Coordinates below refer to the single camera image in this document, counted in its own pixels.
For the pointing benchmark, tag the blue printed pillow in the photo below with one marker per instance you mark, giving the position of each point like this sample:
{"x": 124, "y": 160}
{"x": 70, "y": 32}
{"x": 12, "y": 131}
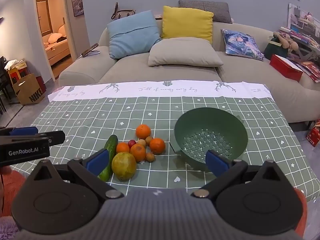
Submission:
{"x": 241, "y": 43}

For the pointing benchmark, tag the beige pillow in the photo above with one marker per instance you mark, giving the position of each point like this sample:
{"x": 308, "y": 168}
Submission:
{"x": 185, "y": 53}

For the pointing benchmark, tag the green plastic colander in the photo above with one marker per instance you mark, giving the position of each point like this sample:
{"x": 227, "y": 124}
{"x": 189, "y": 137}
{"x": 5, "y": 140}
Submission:
{"x": 212, "y": 122}

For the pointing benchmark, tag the yellow stool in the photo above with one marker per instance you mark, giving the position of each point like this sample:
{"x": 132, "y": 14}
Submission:
{"x": 17, "y": 74}

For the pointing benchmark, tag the beige sofa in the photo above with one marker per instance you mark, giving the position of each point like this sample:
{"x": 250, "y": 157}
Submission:
{"x": 162, "y": 73}

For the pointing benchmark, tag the small red plum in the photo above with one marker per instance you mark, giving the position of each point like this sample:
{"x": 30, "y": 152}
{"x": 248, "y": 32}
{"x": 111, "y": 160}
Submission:
{"x": 131, "y": 143}

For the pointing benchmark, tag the beige plush toy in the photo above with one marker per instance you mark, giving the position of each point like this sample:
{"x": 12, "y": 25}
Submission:
{"x": 285, "y": 40}

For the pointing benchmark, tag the beige bed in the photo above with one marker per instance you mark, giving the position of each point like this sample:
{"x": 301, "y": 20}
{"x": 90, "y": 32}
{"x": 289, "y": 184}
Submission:
{"x": 58, "y": 45}

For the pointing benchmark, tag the white cloth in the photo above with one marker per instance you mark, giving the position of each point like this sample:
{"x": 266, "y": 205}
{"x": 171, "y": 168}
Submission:
{"x": 13, "y": 64}

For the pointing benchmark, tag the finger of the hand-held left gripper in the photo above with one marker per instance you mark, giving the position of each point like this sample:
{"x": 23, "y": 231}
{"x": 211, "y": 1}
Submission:
{"x": 56, "y": 136}
{"x": 25, "y": 131}

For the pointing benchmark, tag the red shopping bag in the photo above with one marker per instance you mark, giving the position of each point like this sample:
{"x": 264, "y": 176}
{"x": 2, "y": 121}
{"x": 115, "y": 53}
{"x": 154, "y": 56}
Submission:
{"x": 314, "y": 133}

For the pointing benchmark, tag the dark flat device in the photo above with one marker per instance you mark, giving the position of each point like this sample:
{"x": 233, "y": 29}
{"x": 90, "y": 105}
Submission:
{"x": 90, "y": 50}

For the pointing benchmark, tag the brown handbag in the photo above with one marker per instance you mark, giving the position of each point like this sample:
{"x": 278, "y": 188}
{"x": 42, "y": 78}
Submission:
{"x": 123, "y": 13}

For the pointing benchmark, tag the grey pillow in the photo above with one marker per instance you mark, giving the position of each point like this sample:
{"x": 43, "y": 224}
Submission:
{"x": 212, "y": 10}

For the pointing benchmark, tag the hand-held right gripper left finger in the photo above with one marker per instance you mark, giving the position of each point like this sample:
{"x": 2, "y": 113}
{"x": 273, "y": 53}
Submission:
{"x": 97, "y": 162}

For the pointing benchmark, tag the green bag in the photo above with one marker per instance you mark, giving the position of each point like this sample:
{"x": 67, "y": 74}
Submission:
{"x": 273, "y": 48}

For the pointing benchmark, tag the orange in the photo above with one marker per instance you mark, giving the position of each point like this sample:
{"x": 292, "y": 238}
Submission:
{"x": 143, "y": 131}
{"x": 138, "y": 153}
{"x": 157, "y": 146}
{"x": 122, "y": 148}

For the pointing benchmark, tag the brown paper bag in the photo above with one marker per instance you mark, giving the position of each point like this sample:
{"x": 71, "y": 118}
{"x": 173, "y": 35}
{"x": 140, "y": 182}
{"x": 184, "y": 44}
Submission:
{"x": 28, "y": 90}

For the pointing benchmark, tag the green cucumber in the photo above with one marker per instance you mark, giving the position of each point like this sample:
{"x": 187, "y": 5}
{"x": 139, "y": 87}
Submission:
{"x": 111, "y": 145}

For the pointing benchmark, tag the red box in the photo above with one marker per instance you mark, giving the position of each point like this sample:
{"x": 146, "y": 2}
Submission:
{"x": 285, "y": 67}

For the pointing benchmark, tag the yellow pillow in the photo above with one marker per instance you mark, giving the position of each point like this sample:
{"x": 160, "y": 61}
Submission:
{"x": 187, "y": 23}

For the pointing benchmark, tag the white pin board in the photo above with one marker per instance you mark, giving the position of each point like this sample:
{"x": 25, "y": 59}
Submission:
{"x": 302, "y": 17}

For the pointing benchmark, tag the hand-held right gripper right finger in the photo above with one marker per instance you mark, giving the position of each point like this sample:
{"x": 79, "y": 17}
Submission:
{"x": 216, "y": 164}

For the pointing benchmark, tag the brown longan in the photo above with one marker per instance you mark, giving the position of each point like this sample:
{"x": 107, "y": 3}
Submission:
{"x": 149, "y": 140}
{"x": 141, "y": 143}
{"x": 150, "y": 157}

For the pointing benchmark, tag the pile of magazines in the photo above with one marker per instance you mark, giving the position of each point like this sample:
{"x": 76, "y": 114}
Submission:
{"x": 308, "y": 65}

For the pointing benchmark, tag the black chair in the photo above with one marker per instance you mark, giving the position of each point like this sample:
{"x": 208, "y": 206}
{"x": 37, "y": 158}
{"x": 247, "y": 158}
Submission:
{"x": 3, "y": 85}

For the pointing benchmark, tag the yellow-green mango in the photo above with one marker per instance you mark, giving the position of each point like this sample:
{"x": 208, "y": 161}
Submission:
{"x": 123, "y": 166}

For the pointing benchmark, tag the purple fuzzy cloth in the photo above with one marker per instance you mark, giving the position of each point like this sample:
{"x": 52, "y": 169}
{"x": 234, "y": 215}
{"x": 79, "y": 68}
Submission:
{"x": 7, "y": 228}

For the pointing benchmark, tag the green checked tablecloth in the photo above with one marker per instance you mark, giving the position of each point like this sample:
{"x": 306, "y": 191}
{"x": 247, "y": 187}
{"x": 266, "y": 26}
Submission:
{"x": 100, "y": 115}

